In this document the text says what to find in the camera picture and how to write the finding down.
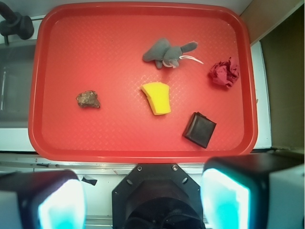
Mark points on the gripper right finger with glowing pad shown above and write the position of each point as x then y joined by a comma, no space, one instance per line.
255,191

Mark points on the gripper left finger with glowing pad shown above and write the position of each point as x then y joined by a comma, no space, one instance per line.
42,200

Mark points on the brown rough rock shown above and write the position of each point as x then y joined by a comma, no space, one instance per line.
88,99

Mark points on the black leather square wallet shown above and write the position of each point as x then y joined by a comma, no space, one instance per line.
199,129

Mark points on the crumpled dark red paper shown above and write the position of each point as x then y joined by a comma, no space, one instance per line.
225,73

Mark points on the red plastic tray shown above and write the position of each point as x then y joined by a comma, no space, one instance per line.
99,47

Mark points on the steel sink basin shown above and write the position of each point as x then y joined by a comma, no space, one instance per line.
16,66

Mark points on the yellow sponge piece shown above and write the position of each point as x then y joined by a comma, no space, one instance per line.
157,94

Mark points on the grey plush elephant toy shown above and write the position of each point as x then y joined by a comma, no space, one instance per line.
165,55

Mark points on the black octagonal mount plate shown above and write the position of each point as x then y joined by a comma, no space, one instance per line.
157,196

